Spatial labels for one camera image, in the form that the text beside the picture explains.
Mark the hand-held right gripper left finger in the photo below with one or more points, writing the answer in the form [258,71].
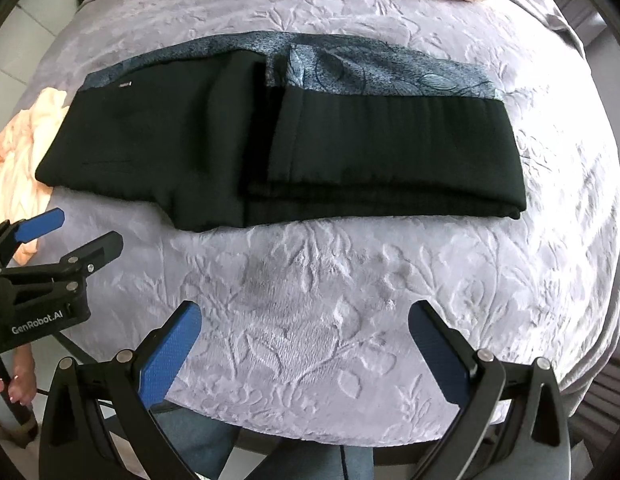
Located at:
[172,355]

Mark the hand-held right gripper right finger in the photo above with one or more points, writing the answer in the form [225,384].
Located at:
[440,355]

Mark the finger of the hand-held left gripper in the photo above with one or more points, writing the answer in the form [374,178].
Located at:
[40,224]
[97,252]

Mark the black pants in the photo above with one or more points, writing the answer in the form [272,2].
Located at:
[340,150]

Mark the person's left hand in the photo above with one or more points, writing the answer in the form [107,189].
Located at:
[22,375]

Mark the peach cloth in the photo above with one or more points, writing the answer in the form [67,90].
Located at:
[20,150]

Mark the lavender embossed blanket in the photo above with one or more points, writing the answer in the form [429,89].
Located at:
[315,310]

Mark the blue patterned cloth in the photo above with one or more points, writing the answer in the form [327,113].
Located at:
[390,75]

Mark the grey cloth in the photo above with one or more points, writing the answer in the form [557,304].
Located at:
[540,5]

